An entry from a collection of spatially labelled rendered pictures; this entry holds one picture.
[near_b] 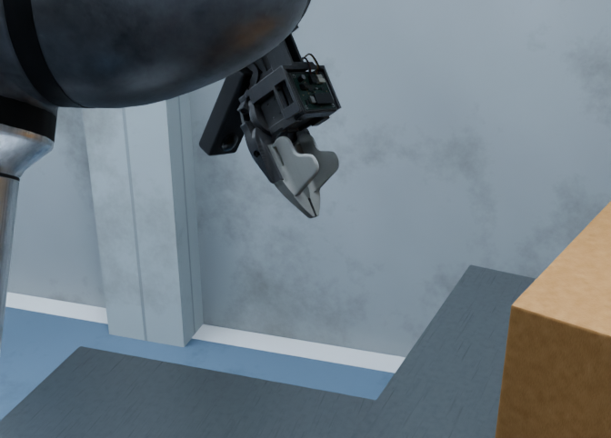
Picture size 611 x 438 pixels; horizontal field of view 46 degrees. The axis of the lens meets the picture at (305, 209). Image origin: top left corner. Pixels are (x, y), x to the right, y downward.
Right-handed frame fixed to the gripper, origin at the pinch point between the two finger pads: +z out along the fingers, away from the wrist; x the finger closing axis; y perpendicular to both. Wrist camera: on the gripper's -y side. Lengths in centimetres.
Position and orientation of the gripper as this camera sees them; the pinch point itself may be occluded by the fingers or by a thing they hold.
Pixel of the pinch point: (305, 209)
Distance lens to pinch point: 79.5
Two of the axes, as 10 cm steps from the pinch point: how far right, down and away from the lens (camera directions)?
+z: 3.7, 9.2, -1.3
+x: 6.4, -1.5, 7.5
